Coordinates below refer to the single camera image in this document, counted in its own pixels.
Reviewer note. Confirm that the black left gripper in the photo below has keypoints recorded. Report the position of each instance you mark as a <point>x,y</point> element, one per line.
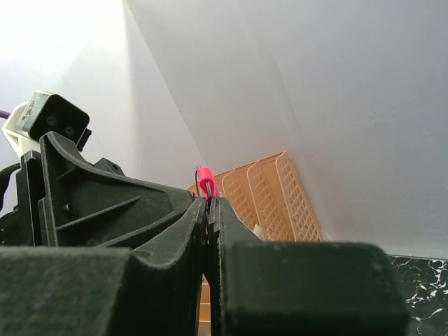
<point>65,201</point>

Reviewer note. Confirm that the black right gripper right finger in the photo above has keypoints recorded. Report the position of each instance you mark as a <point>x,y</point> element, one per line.
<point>298,288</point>

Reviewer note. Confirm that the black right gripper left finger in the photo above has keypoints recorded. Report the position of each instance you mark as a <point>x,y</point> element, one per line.
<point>151,290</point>

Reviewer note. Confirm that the orange plastic file organizer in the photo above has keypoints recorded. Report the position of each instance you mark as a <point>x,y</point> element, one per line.
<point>267,197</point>

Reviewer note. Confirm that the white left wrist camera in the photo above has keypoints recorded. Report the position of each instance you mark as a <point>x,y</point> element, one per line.
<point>45,112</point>

